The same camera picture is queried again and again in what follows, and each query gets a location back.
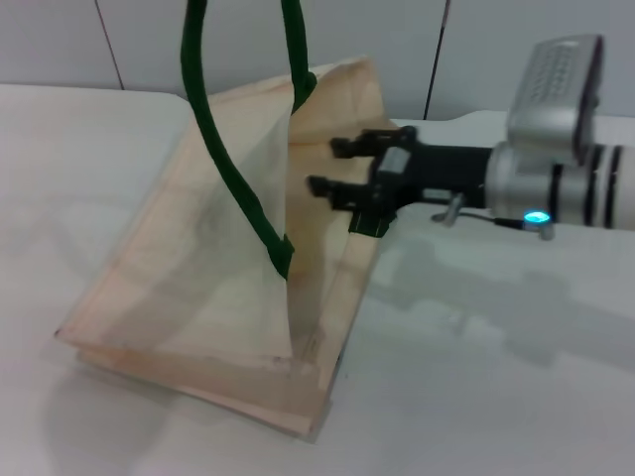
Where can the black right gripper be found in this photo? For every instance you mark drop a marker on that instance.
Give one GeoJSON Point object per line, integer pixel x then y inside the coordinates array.
{"type": "Point", "coordinates": [446, 173]}

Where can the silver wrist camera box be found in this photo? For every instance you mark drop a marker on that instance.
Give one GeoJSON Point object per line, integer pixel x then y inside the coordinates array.
{"type": "Point", "coordinates": [550, 89]}

